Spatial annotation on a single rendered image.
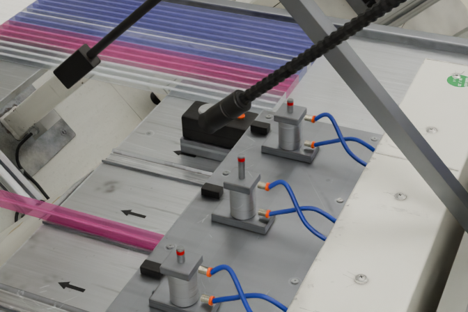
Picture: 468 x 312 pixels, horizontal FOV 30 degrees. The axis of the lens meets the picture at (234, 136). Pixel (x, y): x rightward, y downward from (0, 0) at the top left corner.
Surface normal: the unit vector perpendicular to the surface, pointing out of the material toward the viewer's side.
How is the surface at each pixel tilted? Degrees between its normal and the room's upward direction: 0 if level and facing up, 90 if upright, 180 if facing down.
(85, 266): 48
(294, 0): 90
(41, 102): 90
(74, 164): 0
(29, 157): 0
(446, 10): 0
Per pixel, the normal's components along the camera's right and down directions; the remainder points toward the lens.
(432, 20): 0.65, -0.41
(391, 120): -0.41, 0.52
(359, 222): -0.04, -0.83
